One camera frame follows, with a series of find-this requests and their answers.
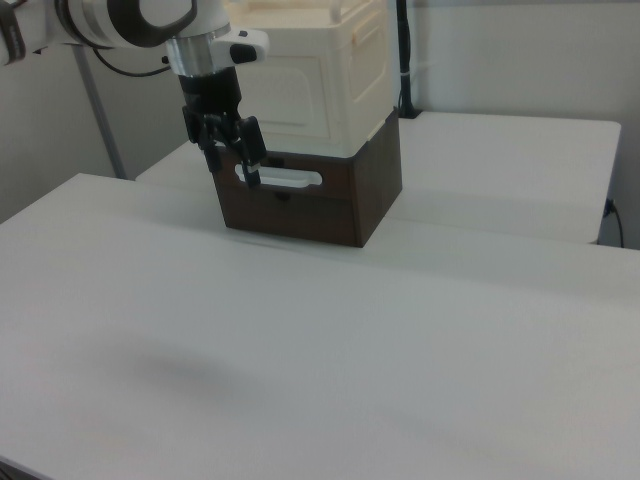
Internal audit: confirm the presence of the dark brown wooden box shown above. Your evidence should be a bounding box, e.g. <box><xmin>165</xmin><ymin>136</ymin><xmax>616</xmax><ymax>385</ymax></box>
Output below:
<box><xmin>212</xmin><ymin>106</ymin><xmax>404</xmax><ymax>249</ymax></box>

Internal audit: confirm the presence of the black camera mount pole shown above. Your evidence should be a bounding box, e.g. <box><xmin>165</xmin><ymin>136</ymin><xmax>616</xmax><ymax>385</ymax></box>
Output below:
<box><xmin>395</xmin><ymin>0</ymin><xmax>422</xmax><ymax>121</ymax></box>

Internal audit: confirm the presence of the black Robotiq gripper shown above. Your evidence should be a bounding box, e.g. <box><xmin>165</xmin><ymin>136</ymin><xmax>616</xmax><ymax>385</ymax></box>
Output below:
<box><xmin>177</xmin><ymin>68</ymin><xmax>268</xmax><ymax>191</ymax></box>

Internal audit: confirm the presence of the black power cable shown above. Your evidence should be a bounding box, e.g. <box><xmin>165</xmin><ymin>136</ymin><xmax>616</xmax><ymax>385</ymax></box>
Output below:
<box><xmin>603</xmin><ymin>198</ymin><xmax>627</xmax><ymax>249</ymax></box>

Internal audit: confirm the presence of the cream cabinet door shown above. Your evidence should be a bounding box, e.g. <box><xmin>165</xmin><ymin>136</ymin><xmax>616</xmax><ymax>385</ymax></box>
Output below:
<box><xmin>234</xmin><ymin>47</ymin><xmax>337</xmax><ymax>151</ymax></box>

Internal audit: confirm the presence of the grey metal frame pole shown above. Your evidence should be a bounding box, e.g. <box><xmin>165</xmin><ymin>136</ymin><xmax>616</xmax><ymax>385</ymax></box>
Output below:
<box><xmin>73</xmin><ymin>43</ymin><xmax>126</xmax><ymax>181</ymax></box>

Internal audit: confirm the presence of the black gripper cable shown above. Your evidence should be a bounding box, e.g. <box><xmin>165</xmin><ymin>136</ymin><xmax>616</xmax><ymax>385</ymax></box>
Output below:
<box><xmin>91</xmin><ymin>47</ymin><xmax>174</xmax><ymax>79</ymax></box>

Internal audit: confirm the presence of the large cream tray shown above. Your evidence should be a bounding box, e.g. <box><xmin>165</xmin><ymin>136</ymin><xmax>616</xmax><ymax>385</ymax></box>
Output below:
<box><xmin>223</xmin><ymin>0</ymin><xmax>392</xmax><ymax>159</ymax></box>

